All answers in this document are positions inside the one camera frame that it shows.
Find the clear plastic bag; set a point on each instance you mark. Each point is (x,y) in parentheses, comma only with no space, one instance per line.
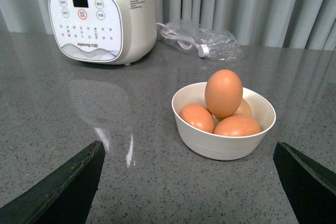
(187,36)

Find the brown egg front in bowl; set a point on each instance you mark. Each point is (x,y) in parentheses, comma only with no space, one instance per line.
(237,126)

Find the brown egg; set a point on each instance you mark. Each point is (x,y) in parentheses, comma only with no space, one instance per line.
(223,93)
(237,126)
(198,116)

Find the white electric cooker appliance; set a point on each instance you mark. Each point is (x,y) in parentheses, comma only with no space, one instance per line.
(116,32)

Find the white ceramic bowl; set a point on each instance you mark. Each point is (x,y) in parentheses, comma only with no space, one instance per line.
(222,148)

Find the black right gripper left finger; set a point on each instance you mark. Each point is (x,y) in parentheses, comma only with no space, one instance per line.
(65,195)

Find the pale egg back in bowl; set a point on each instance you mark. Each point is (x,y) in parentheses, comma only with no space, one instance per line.
(244,108)

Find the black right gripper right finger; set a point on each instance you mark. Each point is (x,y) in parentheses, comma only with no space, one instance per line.
(309,186)

